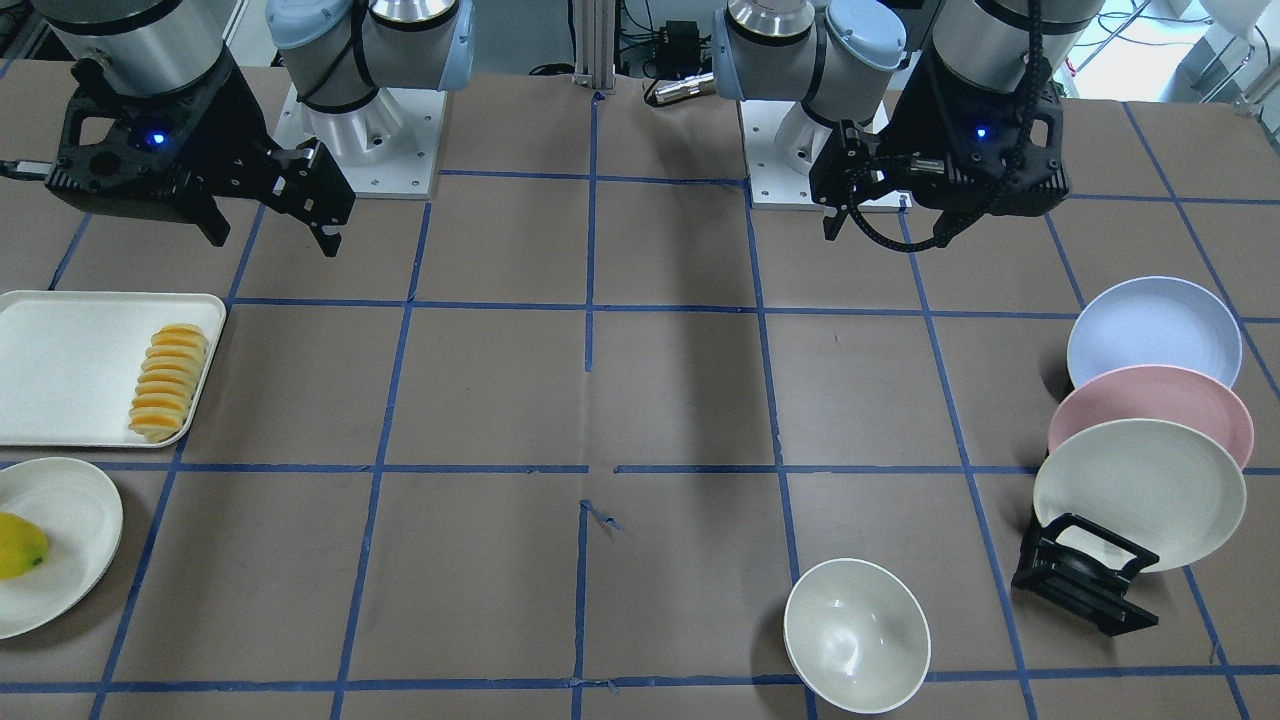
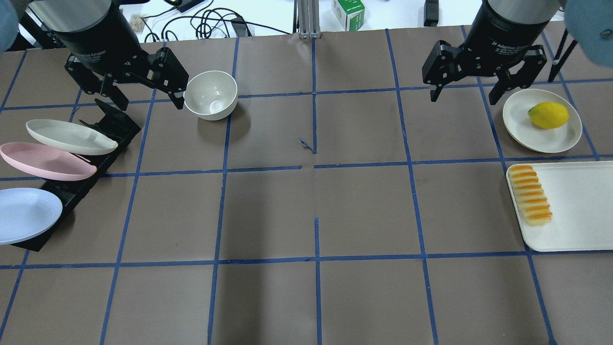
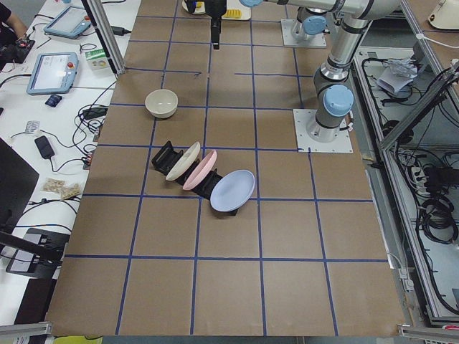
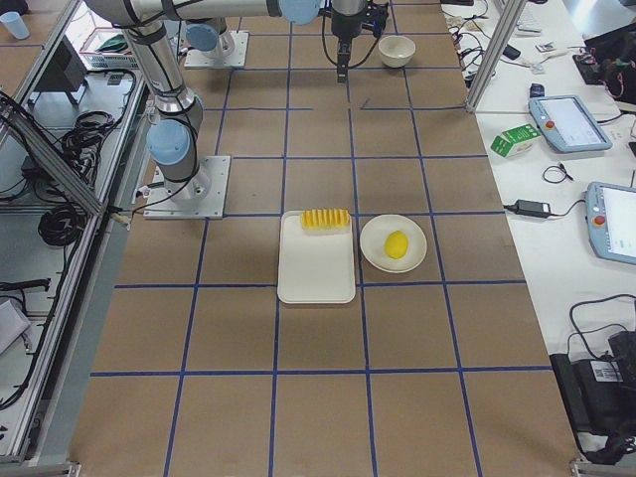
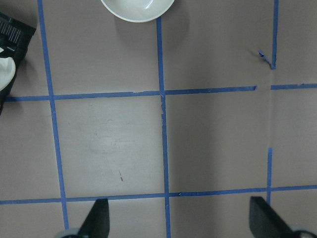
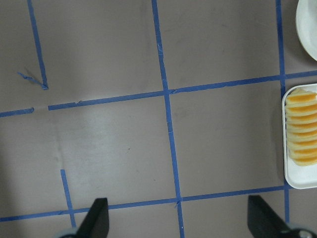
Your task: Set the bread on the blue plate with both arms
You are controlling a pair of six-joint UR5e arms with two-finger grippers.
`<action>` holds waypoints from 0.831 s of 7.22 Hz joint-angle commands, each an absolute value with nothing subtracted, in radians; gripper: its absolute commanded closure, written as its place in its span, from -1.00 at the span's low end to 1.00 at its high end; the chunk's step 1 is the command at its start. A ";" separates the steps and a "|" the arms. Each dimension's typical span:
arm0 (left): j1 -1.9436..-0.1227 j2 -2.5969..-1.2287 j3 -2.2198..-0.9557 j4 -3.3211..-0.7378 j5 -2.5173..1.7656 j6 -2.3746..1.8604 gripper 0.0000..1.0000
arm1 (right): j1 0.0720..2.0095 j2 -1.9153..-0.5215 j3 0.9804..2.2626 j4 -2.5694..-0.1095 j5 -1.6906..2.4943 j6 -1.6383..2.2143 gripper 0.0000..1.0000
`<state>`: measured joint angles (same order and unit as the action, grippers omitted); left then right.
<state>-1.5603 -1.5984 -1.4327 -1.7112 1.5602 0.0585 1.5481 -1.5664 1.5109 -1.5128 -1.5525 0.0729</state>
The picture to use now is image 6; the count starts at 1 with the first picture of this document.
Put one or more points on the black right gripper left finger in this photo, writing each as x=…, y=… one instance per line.
x=96, y=222

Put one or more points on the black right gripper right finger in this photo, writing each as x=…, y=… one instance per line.
x=263, y=221

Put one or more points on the yellow sliced bread loaf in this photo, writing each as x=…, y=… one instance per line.
x=301, y=126

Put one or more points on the white round plate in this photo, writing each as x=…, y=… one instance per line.
x=306, y=26

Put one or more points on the white rectangular tray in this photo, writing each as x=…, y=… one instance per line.
x=299, y=177

